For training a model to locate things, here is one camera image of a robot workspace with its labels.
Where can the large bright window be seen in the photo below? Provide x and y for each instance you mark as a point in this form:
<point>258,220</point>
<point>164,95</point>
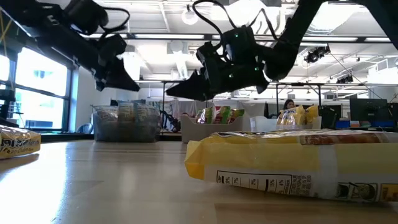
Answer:
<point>40,93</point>

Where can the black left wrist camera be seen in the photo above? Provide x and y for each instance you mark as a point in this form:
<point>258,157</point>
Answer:
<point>87,15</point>

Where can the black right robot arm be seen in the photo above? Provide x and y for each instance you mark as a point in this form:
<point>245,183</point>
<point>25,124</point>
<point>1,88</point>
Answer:
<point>280,59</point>

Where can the blue box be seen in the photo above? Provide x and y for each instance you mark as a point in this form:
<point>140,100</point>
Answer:
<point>382,124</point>
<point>342,124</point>

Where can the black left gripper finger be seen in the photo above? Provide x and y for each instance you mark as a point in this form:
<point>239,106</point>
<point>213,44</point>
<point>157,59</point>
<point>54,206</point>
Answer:
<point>119,76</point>
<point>124,90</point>

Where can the black computer monitor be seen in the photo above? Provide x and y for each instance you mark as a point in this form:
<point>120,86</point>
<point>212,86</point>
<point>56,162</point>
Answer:
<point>370,110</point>

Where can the blue chair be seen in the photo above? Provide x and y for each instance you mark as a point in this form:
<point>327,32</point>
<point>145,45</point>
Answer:
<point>84,128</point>

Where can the blue-edged Maruchan ramen packet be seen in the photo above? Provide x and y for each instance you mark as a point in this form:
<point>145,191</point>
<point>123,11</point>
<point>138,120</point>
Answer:
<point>146,119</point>
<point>105,119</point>
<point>126,116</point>

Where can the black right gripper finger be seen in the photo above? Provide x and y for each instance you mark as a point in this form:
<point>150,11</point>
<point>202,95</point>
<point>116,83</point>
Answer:
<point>199,98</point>
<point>192,85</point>

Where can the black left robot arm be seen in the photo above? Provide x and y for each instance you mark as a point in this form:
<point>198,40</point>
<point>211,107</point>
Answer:
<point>46,34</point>

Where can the white draped cloth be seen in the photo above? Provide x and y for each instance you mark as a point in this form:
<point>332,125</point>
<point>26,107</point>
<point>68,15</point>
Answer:
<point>255,109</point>
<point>186,107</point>

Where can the white plastic bin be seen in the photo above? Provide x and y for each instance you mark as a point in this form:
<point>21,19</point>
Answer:
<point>211,130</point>

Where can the person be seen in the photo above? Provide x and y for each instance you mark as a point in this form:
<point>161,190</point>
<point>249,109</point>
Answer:
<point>288,104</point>

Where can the green-edged Maruchan ramen packet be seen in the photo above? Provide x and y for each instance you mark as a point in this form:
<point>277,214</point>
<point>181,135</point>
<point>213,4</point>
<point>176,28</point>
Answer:
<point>223,114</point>
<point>205,115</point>
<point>237,112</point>

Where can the ceiling light strip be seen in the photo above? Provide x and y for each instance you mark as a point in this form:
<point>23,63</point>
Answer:
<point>332,39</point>
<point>168,36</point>
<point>377,40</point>

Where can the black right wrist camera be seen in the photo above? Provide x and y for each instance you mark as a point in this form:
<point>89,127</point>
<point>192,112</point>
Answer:
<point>206,54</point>

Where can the clear plastic bin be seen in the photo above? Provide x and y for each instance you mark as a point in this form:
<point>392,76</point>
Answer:
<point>264,124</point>

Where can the black chair frame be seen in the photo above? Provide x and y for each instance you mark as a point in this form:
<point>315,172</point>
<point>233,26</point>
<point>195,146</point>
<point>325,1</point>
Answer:
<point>170,121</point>

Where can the black stand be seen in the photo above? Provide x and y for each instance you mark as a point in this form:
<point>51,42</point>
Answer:
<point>6,95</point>

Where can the grey translucent plastic bin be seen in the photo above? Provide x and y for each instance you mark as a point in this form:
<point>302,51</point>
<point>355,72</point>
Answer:
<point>157,137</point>

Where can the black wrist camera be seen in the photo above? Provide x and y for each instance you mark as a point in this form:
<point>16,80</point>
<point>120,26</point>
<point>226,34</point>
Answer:
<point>87,15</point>
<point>206,54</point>

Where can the yellow Maruchan ramen packet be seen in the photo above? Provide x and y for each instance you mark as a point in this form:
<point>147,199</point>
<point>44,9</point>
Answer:
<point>264,158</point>
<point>311,114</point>
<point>287,117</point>
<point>18,143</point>

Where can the black ceiling spotlight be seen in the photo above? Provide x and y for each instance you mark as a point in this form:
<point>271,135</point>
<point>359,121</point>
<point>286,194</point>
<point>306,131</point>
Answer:
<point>345,79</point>
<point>315,55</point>

